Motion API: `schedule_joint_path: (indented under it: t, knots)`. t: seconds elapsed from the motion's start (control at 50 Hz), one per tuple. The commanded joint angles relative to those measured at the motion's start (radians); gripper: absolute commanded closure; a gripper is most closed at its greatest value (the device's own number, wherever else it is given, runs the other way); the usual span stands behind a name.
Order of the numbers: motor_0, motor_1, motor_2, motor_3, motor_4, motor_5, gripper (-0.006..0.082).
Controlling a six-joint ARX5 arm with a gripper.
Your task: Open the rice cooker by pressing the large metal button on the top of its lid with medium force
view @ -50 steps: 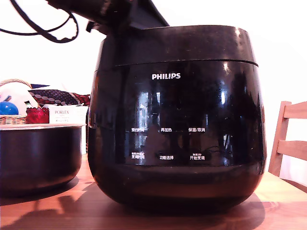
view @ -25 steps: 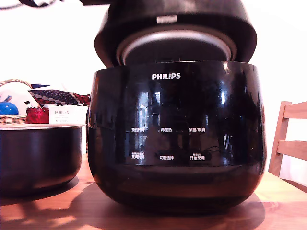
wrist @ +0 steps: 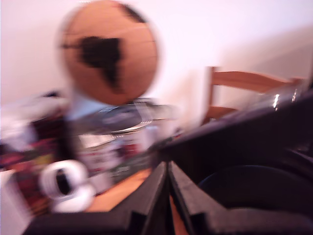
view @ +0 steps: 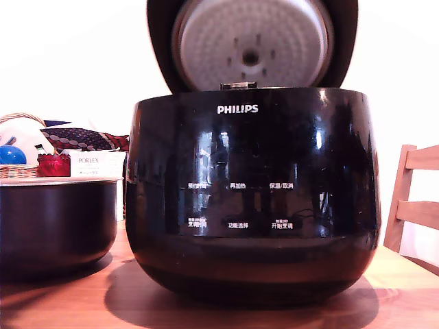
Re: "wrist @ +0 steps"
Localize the black rice cooker lid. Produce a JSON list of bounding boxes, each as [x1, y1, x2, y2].
[[156, 82, 313, 172]]

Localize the black Philips rice cooker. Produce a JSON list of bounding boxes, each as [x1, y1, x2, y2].
[[195, 146, 313, 216]]

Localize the clear glass dish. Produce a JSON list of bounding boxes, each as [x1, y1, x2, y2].
[[97, 97, 180, 135]]

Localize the white tape roll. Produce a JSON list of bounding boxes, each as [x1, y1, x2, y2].
[[40, 160, 98, 213]]

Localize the wooden chair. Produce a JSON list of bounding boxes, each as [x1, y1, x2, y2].
[[202, 65, 308, 126]]

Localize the cork globe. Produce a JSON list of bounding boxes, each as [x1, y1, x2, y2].
[[59, 0, 160, 106]]

